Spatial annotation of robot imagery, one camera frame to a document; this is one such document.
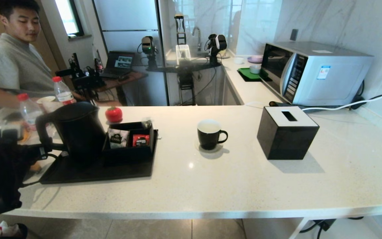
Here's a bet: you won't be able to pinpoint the black electric kettle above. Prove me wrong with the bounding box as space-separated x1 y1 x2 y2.
35 101 107 163

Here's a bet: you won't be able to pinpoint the white tea bag packet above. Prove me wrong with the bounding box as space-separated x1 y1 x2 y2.
108 129 130 149

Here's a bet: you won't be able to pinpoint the clear water bottle red cap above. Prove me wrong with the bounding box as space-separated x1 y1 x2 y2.
17 93 44 128
52 76 76 106

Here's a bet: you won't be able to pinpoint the black serving tray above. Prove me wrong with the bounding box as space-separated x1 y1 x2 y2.
39 129 159 185

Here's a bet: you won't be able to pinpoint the black waste bin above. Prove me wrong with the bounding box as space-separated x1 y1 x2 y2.
0 223 29 239

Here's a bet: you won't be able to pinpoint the red tomato shaped ornament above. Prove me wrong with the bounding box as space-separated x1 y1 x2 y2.
105 106 123 123

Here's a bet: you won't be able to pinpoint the white crumpled paper waste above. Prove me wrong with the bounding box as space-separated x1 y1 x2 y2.
0 221 21 239

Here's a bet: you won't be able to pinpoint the black compartment sachet box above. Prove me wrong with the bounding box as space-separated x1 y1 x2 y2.
102 122 155 164

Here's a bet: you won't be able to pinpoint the man in grey t-shirt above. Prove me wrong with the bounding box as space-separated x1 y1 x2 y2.
0 0 85 112

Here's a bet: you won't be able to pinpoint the red coffee sachet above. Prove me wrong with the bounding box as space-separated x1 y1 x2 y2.
133 134 150 147

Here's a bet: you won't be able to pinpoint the black laptop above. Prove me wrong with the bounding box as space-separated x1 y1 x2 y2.
101 51 136 79

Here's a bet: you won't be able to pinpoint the brown wooden desk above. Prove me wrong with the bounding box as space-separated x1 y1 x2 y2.
95 71 148 107

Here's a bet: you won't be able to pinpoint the black framed window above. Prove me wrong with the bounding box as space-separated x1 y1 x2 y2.
54 0 85 40

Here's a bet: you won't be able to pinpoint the round clear coaster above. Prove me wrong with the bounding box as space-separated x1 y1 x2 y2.
195 139 224 154

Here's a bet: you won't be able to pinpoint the black mug white inside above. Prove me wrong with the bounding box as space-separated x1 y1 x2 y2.
197 119 228 150

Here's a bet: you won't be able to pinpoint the chrome kitchen faucet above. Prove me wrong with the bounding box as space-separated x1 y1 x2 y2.
192 27 202 52

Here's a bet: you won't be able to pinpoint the white base cabinet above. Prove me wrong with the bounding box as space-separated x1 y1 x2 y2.
223 66 244 106

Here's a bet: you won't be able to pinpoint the green tray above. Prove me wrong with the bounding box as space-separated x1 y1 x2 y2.
237 68 271 83

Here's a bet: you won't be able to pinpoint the black tissue box white top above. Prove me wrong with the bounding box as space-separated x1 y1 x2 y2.
257 106 320 160

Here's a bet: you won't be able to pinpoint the silver microwave oven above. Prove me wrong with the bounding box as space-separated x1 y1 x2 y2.
259 41 374 107

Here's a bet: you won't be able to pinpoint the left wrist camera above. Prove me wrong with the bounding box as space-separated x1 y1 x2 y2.
0 127 24 141

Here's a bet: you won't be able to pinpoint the white wire rack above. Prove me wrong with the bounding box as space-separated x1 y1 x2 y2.
176 45 191 66

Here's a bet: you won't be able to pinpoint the black clamp frame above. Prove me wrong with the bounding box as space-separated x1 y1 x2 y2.
174 14 187 46

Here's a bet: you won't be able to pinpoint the black plug and cables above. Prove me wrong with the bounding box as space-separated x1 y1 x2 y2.
299 216 365 239

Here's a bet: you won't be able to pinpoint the white power cable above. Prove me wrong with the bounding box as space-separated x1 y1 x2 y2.
301 71 382 112

